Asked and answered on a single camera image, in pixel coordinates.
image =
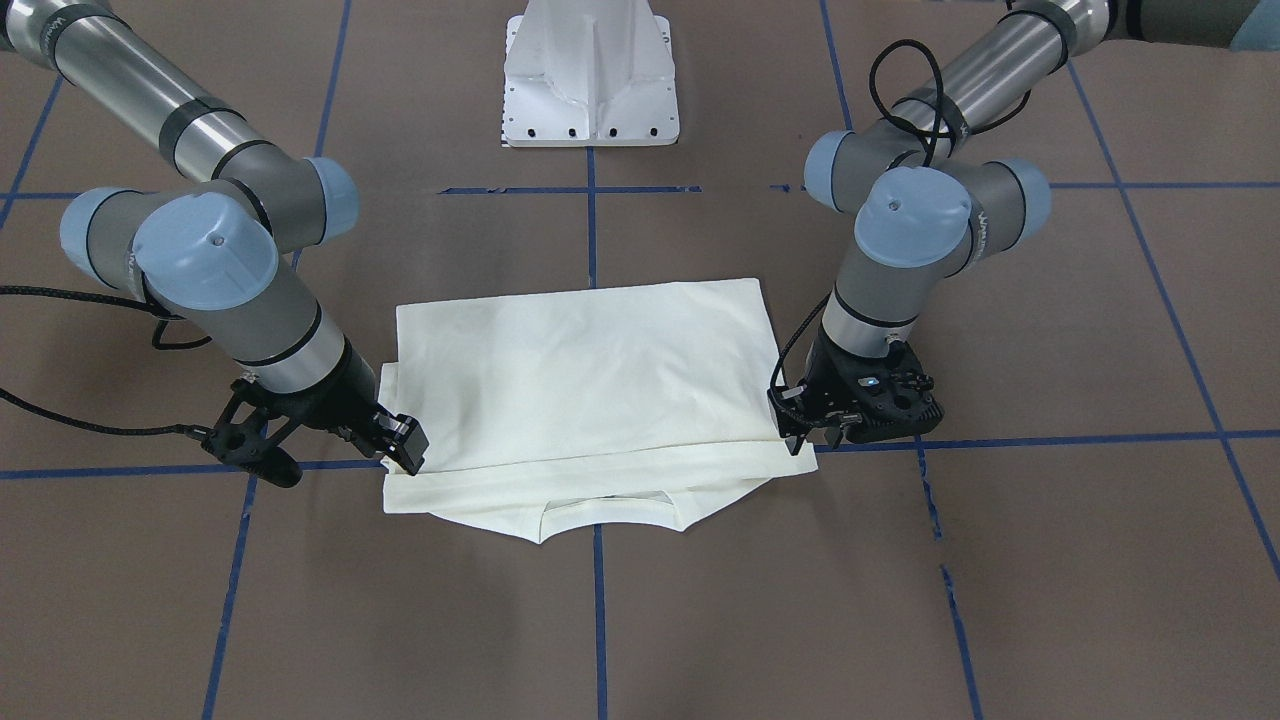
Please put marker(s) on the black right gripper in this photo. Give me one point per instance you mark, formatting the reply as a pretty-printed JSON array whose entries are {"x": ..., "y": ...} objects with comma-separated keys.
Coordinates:
[{"x": 345, "y": 397}]

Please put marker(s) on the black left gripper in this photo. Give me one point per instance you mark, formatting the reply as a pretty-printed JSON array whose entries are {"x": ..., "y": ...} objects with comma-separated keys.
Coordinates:
[{"x": 826, "y": 381}]

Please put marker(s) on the cream long-sleeve cat shirt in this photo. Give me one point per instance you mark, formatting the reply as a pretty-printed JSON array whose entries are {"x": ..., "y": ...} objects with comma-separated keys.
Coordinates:
[{"x": 548, "y": 412}]

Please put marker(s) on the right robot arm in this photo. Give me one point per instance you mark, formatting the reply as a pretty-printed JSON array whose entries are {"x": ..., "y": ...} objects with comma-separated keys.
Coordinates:
[{"x": 216, "y": 255}]

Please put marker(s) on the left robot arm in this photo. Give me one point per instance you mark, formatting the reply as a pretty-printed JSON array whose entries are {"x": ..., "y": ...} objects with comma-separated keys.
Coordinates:
[{"x": 921, "y": 216}]

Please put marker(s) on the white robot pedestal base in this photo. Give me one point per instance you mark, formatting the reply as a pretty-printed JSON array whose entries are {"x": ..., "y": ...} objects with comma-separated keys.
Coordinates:
[{"x": 589, "y": 73}]

